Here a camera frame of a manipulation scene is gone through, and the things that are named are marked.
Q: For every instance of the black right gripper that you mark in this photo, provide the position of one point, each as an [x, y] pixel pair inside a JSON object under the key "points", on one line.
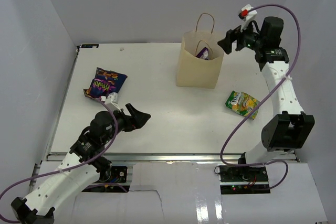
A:
{"points": [[235, 35]]}

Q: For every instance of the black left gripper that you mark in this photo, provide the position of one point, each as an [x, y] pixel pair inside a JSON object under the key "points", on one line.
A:
{"points": [[137, 119]]}

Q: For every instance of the purple snack pouch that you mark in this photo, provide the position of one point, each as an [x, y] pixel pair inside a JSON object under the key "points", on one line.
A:
{"points": [[203, 54]]}

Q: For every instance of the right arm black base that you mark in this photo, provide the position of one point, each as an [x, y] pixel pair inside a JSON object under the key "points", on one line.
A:
{"points": [[242, 180]]}

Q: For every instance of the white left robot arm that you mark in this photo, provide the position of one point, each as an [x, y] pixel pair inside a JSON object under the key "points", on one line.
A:
{"points": [[83, 165]]}

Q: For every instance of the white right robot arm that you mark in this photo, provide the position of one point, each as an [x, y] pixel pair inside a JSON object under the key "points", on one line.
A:
{"points": [[290, 127]]}

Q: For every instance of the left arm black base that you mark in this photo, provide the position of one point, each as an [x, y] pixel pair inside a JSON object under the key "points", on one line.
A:
{"points": [[112, 181]]}

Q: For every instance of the beige paper bag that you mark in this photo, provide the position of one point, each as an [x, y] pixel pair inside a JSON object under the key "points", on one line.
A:
{"points": [[194, 72]]}

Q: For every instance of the dark blue Kroks chip bag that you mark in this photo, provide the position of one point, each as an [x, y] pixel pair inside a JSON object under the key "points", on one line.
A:
{"points": [[106, 83]]}

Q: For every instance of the green yellow Fox's candy bag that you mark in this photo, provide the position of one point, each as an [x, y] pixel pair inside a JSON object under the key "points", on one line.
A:
{"points": [[241, 103]]}

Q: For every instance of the blue label left corner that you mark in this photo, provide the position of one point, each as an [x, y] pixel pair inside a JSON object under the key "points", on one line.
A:
{"points": [[89, 46]]}

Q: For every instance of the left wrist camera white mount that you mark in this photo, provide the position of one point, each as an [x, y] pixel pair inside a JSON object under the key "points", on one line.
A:
{"points": [[111, 101]]}

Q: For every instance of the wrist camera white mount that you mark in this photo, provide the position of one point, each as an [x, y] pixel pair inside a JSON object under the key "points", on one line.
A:
{"points": [[111, 101], [247, 15]]}

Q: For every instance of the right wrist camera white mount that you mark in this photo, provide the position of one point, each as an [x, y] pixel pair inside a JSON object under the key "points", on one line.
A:
{"points": [[247, 15]]}

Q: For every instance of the aluminium table front rail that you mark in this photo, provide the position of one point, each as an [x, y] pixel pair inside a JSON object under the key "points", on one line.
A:
{"points": [[171, 157]]}

